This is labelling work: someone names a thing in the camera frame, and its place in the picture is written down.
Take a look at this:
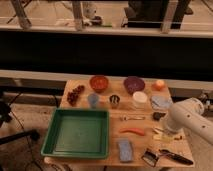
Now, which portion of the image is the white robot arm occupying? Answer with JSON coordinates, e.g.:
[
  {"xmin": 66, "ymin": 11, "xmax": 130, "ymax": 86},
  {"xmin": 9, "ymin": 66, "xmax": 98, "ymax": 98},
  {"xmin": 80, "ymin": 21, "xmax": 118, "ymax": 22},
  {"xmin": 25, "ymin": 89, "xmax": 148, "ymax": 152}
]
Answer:
[{"xmin": 163, "ymin": 98, "xmax": 213, "ymax": 145}]

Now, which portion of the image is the small metal cup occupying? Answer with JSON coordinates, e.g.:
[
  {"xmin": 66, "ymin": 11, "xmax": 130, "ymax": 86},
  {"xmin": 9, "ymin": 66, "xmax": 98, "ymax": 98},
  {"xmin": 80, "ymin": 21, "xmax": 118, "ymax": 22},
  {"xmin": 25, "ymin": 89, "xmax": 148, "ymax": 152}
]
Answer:
[{"xmin": 109, "ymin": 94, "xmax": 120, "ymax": 108}]

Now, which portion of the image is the blue plastic cup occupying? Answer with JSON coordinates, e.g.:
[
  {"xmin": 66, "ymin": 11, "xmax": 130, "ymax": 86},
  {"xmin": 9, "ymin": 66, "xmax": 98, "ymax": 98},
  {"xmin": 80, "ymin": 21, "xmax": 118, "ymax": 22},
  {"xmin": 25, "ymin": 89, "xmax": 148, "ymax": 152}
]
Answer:
[{"xmin": 87, "ymin": 93, "xmax": 99, "ymax": 108}]

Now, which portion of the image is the white plastic cup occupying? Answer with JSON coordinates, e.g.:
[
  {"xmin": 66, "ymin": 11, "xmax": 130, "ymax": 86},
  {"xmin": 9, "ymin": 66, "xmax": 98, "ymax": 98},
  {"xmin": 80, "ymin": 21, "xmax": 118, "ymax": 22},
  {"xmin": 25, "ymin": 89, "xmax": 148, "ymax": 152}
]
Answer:
[{"xmin": 132, "ymin": 91, "xmax": 148, "ymax": 109}]

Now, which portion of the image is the red bowl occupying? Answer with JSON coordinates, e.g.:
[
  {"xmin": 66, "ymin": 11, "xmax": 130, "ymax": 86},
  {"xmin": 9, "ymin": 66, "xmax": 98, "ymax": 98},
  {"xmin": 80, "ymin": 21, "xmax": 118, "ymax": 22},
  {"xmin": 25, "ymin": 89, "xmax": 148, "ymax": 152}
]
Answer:
[{"xmin": 89, "ymin": 75, "xmax": 109, "ymax": 93}]

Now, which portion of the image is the purple bowl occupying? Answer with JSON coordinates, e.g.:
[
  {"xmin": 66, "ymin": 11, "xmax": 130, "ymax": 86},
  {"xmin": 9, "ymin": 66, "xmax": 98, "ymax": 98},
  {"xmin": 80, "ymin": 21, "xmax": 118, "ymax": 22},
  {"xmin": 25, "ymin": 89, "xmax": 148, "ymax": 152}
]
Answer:
[{"xmin": 123, "ymin": 76, "xmax": 145, "ymax": 95}]

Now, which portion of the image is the red grape bunch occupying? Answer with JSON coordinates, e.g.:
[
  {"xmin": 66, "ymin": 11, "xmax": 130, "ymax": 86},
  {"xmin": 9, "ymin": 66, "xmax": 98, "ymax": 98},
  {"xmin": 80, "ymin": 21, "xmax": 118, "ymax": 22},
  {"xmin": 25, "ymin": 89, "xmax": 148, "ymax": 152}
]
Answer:
[{"xmin": 67, "ymin": 85, "xmax": 85, "ymax": 106}]

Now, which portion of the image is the orange fruit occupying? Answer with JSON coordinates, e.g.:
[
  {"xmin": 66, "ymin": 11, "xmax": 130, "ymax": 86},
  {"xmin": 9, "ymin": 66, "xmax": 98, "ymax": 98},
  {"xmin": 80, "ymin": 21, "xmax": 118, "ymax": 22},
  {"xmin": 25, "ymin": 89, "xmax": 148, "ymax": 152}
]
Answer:
[{"xmin": 152, "ymin": 79, "xmax": 166, "ymax": 91}]

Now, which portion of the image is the green plastic tray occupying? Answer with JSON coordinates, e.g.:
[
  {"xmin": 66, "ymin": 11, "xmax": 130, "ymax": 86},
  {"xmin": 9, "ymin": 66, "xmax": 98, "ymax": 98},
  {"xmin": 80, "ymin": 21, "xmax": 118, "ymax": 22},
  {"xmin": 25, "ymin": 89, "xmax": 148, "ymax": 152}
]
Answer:
[{"xmin": 41, "ymin": 108, "xmax": 109, "ymax": 159}]

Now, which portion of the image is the red chili pepper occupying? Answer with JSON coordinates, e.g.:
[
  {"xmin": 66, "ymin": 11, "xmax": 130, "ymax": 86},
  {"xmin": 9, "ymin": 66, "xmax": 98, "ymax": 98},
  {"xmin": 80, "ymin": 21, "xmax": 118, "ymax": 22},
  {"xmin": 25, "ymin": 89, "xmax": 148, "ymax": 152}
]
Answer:
[{"xmin": 119, "ymin": 128, "xmax": 145, "ymax": 136}]

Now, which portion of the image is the blue folded cloth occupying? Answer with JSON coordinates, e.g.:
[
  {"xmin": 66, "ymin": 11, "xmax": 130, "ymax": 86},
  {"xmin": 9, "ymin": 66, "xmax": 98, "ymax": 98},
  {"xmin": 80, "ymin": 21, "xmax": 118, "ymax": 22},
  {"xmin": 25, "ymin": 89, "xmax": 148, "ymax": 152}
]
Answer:
[{"xmin": 150, "ymin": 96, "xmax": 173, "ymax": 110}]

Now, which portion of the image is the black rectangular block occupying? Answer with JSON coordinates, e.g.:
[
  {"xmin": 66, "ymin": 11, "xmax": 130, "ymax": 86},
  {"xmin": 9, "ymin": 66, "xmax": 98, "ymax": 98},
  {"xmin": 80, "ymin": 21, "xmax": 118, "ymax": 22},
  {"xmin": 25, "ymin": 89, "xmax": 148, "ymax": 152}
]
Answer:
[{"xmin": 152, "ymin": 112, "xmax": 165, "ymax": 121}]

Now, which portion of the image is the wooden table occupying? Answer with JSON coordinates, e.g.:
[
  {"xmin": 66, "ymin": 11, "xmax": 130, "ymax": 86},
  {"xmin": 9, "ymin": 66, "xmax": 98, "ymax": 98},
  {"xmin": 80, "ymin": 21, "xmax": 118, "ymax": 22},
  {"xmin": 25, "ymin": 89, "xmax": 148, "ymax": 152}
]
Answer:
[{"xmin": 44, "ymin": 80, "xmax": 192, "ymax": 167}]

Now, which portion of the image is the blue sponge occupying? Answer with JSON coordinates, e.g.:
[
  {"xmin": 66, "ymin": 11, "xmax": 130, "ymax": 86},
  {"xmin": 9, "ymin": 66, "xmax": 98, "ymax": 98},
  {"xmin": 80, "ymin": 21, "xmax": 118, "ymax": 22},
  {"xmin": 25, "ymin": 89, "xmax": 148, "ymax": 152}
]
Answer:
[{"xmin": 118, "ymin": 139, "xmax": 133, "ymax": 163}]

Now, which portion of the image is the black binder clip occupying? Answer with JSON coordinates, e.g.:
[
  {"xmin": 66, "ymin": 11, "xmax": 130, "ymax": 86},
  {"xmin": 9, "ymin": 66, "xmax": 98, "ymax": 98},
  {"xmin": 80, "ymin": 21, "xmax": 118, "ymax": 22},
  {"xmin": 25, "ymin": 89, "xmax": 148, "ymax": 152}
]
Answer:
[{"xmin": 141, "ymin": 149, "xmax": 159, "ymax": 167}]

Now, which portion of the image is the black tripod stand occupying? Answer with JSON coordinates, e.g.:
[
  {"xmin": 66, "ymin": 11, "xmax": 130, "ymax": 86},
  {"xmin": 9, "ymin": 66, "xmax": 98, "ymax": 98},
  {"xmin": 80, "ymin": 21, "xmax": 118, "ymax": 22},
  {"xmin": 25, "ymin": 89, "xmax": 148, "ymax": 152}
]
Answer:
[{"xmin": 0, "ymin": 93, "xmax": 40, "ymax": 145}]

